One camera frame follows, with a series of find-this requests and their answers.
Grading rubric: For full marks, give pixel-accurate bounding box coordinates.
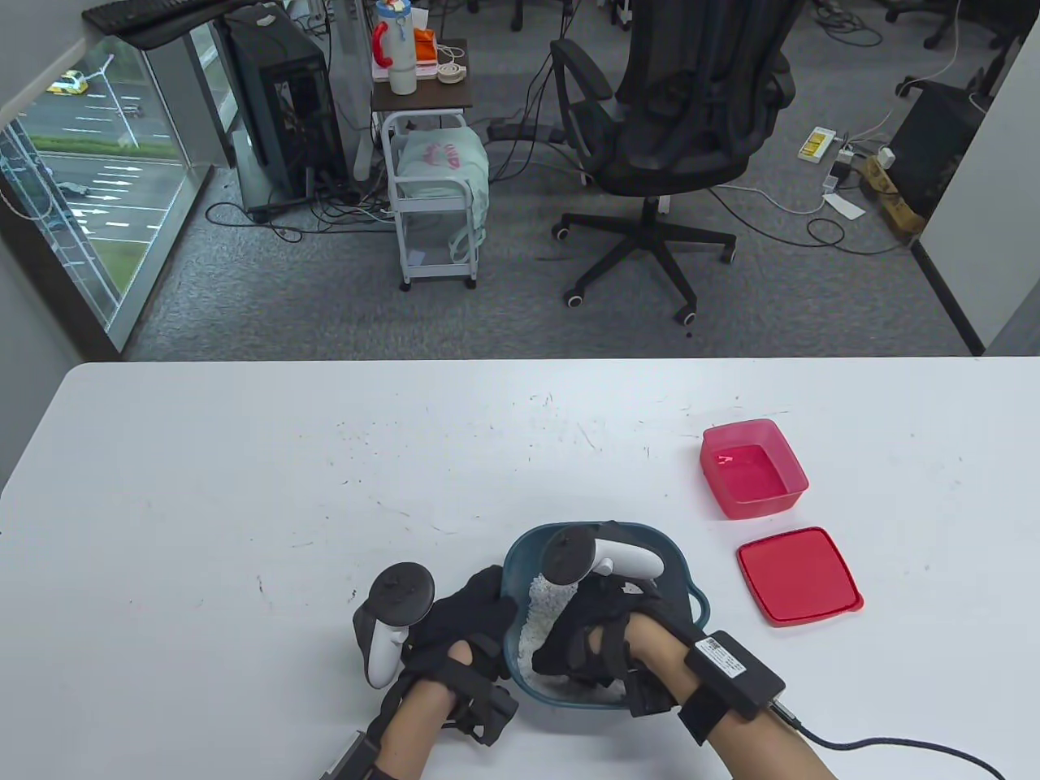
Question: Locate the person's right hand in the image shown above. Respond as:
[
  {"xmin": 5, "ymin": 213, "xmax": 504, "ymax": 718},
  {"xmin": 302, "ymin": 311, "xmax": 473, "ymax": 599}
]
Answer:
[{"xmin": 532, "ymin": 569, "xmax": 704, "ymax": 720}]

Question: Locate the person's left hand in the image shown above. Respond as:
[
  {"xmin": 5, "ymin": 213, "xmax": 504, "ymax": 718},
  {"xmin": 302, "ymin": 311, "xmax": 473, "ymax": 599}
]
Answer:
[{"xmin": 366, "ymin": 565, "xmax": 521, "ymax": 748}]

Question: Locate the white rice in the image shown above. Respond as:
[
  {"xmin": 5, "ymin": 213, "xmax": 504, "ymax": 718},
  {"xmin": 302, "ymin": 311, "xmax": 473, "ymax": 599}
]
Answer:
[{"xmin": 513, "ymin": 573, "xmax": 631, "ymax": 704}]

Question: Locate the teal plastic basin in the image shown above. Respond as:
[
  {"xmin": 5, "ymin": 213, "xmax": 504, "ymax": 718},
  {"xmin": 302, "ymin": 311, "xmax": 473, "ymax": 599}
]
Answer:
[{"xmin": 501, "ymin": 522, "xmax": 712, "ymax": 712}]

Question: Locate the red container lid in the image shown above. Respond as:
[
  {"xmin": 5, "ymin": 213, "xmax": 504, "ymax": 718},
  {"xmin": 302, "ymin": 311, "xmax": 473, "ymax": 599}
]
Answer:
[{"xmin": 736, "ymin": 526, "xmax": 865, "ymax": 628}]

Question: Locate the red plastic container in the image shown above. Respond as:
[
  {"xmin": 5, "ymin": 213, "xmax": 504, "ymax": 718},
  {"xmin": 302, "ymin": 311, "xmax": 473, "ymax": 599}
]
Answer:
[{"xmin": 699, "ymin": 418, "xmax": 810, "ymax": 521}]

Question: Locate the person's left forearm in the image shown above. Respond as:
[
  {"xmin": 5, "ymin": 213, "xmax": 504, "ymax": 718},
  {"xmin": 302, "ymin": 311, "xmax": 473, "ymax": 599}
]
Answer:
[{"xmin": 374, "ymin": 678, "xmax": 460, "ymax": 780}]

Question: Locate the person's right forearm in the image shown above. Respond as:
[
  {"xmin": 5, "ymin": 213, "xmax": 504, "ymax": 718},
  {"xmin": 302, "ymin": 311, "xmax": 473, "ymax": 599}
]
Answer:
[{"xmin": 626, "ymin": 613, "xmax": 838, "ymax": 780}]

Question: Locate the black white left controller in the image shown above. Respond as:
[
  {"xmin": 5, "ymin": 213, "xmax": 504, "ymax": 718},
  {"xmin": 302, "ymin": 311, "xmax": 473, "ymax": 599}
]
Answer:
[{"xmin": 353, "ymin": 562, "xmax": 436, "ymax": 690}]

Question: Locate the black right wrist sensor box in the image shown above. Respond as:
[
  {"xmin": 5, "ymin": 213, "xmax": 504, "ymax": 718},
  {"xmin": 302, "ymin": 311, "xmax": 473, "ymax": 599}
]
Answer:
[{"xmin": 677, "ymin": 630, "xmax": 787, "ymax": 747}]

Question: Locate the black wrist sensor box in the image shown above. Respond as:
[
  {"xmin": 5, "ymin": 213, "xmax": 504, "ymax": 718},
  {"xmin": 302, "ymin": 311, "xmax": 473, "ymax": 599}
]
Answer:
[
  {"xmin": 677, "ymin": 630, "xmax": 787, "ymax": 747},
  {"xmin": 321, "ymin": 730, "xmax": 383, "ymax": 780}
]

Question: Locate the black left wrist sensor box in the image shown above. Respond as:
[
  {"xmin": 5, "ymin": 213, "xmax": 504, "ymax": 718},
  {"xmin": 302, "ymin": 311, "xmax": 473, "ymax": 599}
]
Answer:
[{"xmin": 321, "ymin": 730, "xmax": 383, "ymax": 780}]

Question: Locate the pale green plastic bag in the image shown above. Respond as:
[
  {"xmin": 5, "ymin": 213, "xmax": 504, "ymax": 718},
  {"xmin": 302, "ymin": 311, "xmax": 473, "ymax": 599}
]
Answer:
[{"xmin": 396, "ymin": 130, "xmax": 491, "ymax": 253}]

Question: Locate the black office chair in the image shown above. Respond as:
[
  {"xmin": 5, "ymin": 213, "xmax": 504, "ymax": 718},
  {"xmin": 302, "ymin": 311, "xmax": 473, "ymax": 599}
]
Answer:
[{"xmin": 551, "ymin": 0, "xmax": 799, "ymax": 326}]

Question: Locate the black power strip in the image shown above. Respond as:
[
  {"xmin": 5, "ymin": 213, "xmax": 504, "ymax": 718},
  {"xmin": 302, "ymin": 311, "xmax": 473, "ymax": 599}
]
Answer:
[{"xmin": 487, "ymin": 120, "xmax": 570, "ymax": 143}]

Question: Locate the brown cardboard box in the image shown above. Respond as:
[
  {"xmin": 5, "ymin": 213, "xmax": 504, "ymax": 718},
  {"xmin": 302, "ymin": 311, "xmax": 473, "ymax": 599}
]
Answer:
[{"xmin": 861, "ymin": 156, "xmax": 927, "ymax": 236}]

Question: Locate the white rolling cart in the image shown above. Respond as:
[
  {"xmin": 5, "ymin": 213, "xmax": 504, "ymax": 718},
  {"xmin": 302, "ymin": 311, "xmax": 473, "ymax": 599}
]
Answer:
[{"xmin": 371, "ymin": 38, "xmax": 491, "ymax": 291}]

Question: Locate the white desk leg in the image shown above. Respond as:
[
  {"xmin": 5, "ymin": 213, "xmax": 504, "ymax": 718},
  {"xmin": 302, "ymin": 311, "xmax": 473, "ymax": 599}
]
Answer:
[{"xmin": 325, "ymin": 0, "xmax": 375, "ymax": 184}]

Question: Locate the black computer tower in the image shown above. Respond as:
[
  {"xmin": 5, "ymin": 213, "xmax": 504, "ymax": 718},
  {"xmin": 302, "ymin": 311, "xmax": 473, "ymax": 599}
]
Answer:
[{"xmin": 223, "ymin": 6, "xmax": 346, "ymax": 216}]

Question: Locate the glass window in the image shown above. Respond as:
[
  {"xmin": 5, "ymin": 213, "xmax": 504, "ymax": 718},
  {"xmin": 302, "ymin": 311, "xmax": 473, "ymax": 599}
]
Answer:
[{"xmin": 0, "ymin": 20, "xmax": 216, "ymax": 350}]

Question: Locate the black case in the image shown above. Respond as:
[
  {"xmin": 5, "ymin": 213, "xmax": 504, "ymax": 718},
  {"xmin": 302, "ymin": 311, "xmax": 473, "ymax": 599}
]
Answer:
[{"xmin": 890, "ymin": 80, "xmax": 988, "ymax": 220}]

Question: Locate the black chair base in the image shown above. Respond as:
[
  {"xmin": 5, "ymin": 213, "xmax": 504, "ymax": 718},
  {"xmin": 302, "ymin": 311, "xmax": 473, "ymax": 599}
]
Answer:
[
  {"xmin": 500, "ymin": 0, "xmax": 579, "ymax": 35},
  {"xmin": 884, "ymin": 0, "xmax": 988, "ymax": 50}
]

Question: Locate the black keyboard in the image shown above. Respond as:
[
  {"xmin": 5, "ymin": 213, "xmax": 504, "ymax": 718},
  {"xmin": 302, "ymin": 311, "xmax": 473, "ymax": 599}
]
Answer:
[{"xmin": 81, "ymin": 0, "xmax": 253, "ymax": 50}]

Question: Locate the black right sensor cable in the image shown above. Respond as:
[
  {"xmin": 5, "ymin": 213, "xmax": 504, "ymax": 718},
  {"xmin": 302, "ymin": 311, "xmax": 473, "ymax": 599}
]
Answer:
[{"xmin": 772, "ymin": 699, "xmax": 1008, "ymax": 780}]

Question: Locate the black cable bundle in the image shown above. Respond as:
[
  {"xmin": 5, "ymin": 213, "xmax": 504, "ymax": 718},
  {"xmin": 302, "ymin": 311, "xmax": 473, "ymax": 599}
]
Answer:
[{"xmin": 205, "ymin": 162, "xmax": 399, "ymax": 245}]

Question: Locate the black floor cable loop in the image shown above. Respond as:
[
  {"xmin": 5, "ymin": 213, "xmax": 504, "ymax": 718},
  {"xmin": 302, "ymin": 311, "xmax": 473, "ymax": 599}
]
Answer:
[{"xmin": 707, "ymin": 185, "xmax": 907, "ymax": 257}]

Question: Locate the white tumbler with red handle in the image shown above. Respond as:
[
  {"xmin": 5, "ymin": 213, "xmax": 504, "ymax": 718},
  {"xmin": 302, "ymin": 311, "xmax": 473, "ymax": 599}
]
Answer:
[{"xmin": 372, "ymin": 0, "xmax": 419, "ymax": 96}]

